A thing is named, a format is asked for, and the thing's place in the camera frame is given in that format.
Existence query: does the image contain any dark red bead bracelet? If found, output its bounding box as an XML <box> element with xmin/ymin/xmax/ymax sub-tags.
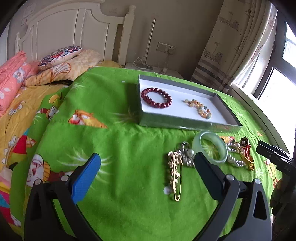
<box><xmin>140</xmin><ymin>87</ymin><xmax>173</xmax><ymax>110</ymax></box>

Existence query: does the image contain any gold bangle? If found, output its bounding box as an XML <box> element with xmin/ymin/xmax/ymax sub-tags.
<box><xmin>240</xmin><ymin>151</ymin><xmax>255</xmax><ymax>171</ymax></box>

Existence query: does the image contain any grey cardboard tray box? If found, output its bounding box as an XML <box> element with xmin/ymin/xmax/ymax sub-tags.
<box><xmin>137</xmin><ymin>75</ymin><xmax>242</xmax><ymax>133</ymax></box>

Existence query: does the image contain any white wooden headboard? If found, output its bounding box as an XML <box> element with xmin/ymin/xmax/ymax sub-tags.
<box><xmin>15</xmin><ymin>1</ymin><xmax>136</xmax><ymax>65</ymax></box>

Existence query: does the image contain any pink folded quilt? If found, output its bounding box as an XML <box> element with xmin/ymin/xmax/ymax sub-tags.
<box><xmin>1</xmin><ymin>51</ymin><xmax>39</xmax><ymax>116</ymax></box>

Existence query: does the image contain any wall socket panel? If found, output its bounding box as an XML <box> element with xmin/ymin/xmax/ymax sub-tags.
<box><xmin>156</xmin><ymin>42</ymin><xmax>176</xmax><ymax>55</ymax></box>

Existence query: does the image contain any green jade bangle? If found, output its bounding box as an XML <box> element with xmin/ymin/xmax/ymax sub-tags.
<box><xmin>192</xmin><ymin>131</ymin><xmax>228</xmax><ymax>165</ymax></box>

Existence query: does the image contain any gold safety pin brooch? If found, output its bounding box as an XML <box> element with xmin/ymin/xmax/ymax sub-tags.
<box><xmin>168</xmin><ymin>151</ymin><xmax>183</xmax><ymax>202</ymax></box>

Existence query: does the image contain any white lamp pole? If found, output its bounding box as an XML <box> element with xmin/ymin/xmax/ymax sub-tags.
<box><xmin>144</xmin><ymin>18</ymin><xmax>156</xmax><ymax>68</ymax></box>

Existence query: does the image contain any white charging cable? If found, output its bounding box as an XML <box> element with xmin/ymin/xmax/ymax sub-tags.
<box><xmin>132</xmin><ymin>53</ymin><xmax>172</xmax><ymax>71</ymax></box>

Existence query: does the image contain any yellow orange stone bead bracelet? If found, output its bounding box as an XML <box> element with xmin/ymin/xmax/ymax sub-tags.
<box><xmin>184</xmin><ymin>99</ymin><xmax>212</xmax><ymax>120</ymax></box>

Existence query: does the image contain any striped cartoon curtain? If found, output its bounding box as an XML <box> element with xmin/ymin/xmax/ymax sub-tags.
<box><xmin>191</xmin><ymin>0</ymin><xmax>278</xmax><ymax>93</ymax></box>

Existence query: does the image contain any white pearl necklace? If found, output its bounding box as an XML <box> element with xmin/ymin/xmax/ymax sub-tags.
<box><xmin>225</xmin><ymin>141</ymin><xmax>247</xmax><ymax>168</ymax></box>

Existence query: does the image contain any black flower brooch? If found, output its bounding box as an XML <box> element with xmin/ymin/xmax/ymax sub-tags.
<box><xmin>239</xmin><ymin>137</ymin><xmax>249</xmax><ymax>148</ymax></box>

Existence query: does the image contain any yellow cartoon bed sheet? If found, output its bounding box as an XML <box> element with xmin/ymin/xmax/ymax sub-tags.
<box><xmin>0</xmin><ymin>60</ymin><xmax>122</xmax><ymax>237</ymax></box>

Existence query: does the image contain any white nightstand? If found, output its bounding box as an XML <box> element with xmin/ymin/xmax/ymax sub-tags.
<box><xmin>125</xmin><ymin>62</ymin><xmax>183</xmax><ymax>79</ymax></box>

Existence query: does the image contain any yellow patterned pillow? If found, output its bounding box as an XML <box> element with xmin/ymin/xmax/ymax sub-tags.
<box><xmin>23</xmin><ymin>50</ymin><xmax>102</xmax><ymax>86</ymax></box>

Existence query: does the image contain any embroidered round cushion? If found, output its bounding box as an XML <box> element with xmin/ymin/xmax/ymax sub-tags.
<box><xmin>38</xmin><ymin>45</ymin><xmax>82</xmax><ymax>70</ymax></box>

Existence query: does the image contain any silver rhinestone pearl brooch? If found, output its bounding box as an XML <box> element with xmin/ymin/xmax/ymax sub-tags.
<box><xmin>177</xmin><ymin>142</ymin><xmax>195</xmax><ymax>168</ymax></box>

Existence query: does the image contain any green cartoon bed sheet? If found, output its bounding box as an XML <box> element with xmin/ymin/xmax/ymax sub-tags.
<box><xmin>9</xmin><ymin>66</ymin><xmax>290</xmax><ymax>241</ymax></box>

